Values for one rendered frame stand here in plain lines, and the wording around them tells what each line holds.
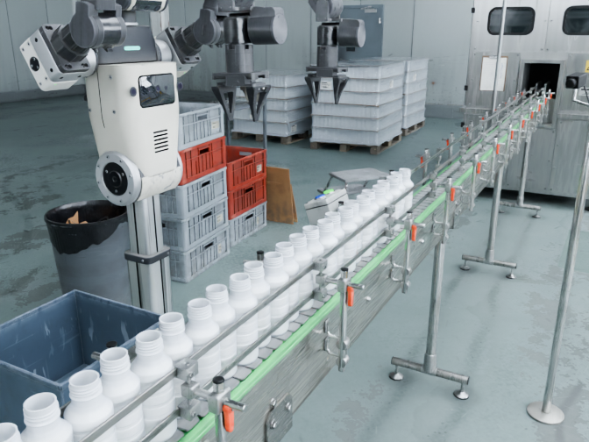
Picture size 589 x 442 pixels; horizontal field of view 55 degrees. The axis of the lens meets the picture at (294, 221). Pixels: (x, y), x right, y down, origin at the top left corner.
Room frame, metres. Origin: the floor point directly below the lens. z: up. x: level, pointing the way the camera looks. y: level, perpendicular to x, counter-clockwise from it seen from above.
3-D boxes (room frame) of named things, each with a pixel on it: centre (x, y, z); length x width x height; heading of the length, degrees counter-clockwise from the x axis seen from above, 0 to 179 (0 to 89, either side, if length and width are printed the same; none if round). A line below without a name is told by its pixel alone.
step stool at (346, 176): (4.91, -0.52, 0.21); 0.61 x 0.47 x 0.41; 25
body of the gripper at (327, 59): (1.60, -0.09, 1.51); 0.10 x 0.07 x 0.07; 61
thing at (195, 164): (3.78, 0.78, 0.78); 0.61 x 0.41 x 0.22; 158
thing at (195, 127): (3.77, 0.78, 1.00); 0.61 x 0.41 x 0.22; 159
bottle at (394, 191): (1.65, -0.29, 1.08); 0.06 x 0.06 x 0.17
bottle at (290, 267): (1.08, 0.02, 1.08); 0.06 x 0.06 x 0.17
